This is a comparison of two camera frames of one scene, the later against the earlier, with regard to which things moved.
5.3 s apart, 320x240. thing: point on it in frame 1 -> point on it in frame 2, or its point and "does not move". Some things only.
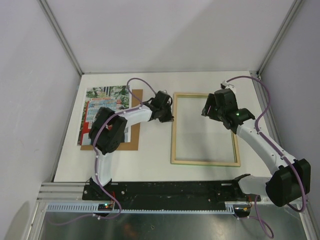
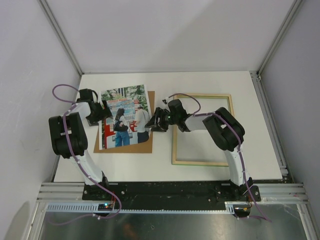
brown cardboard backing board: x=137 y=99 -> x=144 y=147
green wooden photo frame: x=173 y=157 does not move
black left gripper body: x=165 y=115 -> x=100 y=114
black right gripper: x=211 y=101 -> x=160 y=127
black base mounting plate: x=205 y=195 does not move
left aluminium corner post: x=61 y=35 does not move
